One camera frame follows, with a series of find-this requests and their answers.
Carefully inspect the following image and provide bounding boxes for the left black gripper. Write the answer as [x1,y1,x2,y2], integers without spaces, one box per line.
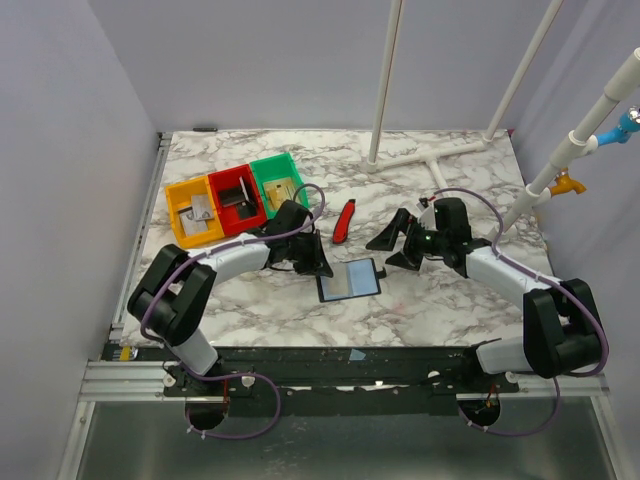
[286,230,334,278]

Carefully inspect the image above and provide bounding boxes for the black leather card holder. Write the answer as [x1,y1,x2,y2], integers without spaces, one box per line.
[316,258,387,303]

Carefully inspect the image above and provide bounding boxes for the white vip card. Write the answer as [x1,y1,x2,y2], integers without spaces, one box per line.
[191,194,215,221]

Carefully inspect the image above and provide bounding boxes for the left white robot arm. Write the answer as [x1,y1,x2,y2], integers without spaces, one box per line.
[127,200,333,395]

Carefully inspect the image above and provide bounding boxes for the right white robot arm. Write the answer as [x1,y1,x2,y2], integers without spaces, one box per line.
[366,197,608,392]

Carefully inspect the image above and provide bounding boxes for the beige card in green bin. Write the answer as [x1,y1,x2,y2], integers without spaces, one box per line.
[263,177,296,210]

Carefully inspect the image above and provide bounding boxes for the black card in red bin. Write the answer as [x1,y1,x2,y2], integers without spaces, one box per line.
[218,186,251,208]

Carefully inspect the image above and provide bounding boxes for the card in yellow bin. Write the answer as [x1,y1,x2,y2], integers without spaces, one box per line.
[179,208,208,237]

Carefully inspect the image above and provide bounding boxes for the red black utility knife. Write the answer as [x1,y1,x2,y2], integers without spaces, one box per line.
[332,199,356,245]

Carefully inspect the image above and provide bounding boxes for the green plastic bin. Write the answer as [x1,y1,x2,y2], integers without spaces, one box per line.
[249,153,303,219]

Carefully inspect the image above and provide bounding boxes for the red plastic bin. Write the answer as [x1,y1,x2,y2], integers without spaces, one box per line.
[207,164,267,237]

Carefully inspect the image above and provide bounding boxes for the yellow plastic bin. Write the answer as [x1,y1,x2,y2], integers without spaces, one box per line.
[165,176,225,249]

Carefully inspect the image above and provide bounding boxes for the yellow pipe fitting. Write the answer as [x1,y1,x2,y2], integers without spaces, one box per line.
[549,168,587,197]

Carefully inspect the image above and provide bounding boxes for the white pipe with blue fitting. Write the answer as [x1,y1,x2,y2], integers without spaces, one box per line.
[492,50,639,236]

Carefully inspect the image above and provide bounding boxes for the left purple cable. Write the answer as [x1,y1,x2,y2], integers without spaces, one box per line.
[139,182,327,441]

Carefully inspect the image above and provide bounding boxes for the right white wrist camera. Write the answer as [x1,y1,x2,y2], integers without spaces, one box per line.
[417,196,436,230]

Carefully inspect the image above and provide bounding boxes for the white pvc pipe frame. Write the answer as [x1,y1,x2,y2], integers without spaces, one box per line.
[363,0,563,189]

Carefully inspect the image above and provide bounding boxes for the black metal base rail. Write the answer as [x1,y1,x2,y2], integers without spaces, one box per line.
[132,347,519,418]

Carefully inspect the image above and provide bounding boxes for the aluminium extrusion rail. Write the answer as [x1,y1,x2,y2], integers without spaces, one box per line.
[79,361,610,403]

